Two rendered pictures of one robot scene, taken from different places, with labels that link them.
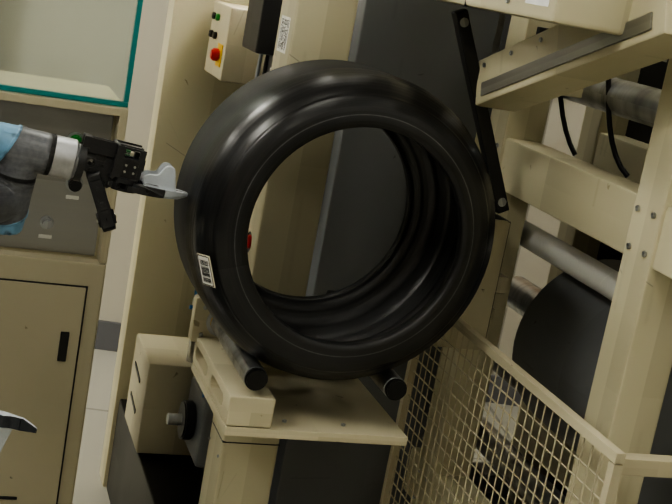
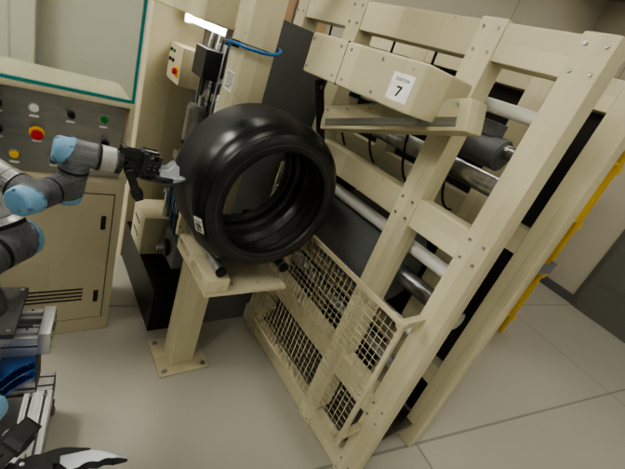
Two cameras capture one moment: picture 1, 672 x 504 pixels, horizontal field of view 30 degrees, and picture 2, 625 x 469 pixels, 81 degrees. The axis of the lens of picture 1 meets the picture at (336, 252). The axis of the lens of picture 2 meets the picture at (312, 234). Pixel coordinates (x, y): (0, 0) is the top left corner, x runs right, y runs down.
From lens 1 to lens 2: 110 cm
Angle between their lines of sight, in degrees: 26
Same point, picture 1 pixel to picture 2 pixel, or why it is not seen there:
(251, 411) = (218, 286)
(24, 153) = (80, 158)
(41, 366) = (91, 232)
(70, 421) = (109, 254)
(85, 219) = not seen: hidden behind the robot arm
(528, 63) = (359, 118)
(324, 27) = (252, 80)
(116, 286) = not seen: hidden behind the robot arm
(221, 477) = (190, 288)
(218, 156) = (207, 164)
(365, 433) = (268, 286)
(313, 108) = (263, 140)
